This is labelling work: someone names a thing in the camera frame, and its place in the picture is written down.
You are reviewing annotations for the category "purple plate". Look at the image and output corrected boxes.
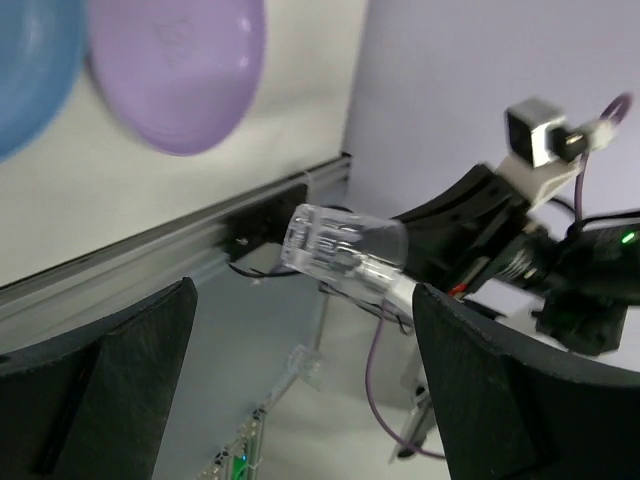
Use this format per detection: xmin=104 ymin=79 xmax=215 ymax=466
xmin=87 ymin=0 xmax=267 ymax=156

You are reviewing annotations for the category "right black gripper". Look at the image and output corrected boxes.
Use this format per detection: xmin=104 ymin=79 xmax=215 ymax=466
xmin=394 ymin=164 xmax=559 ymax=299

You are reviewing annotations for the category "clear glass cup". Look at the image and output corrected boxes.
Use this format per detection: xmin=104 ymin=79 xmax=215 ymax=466
xmin=281 ymin=204 xmax=408 ymax=304

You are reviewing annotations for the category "blue plate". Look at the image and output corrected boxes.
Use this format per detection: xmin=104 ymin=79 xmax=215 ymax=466
xmin=1 ymin=0 xmax=87 ymax=160

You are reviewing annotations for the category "aluminium mounting rail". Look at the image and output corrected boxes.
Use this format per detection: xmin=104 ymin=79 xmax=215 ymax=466
xmin=1 ymin=156 xmax=351 ymax=351

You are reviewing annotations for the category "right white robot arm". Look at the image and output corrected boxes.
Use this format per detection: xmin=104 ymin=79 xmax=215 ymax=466
xmin=397 ymin=165 xmax=639 ymax=356

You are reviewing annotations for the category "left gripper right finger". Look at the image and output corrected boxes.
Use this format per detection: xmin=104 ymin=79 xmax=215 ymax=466
xmin=413 ymin=284 xmax=639 ymax=479

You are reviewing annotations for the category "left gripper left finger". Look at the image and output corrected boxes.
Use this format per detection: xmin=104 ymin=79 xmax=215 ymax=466
xmin=1 ymin=278 xmax=198 ymax=479

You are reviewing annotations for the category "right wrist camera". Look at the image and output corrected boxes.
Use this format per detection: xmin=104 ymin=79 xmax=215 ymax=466
xmin=497 ymin=97 xmax=618 ymax=210

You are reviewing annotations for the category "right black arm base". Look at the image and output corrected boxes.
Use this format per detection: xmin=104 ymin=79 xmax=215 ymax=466
xmin=223 ymin=184 xmax=308 ymax=280

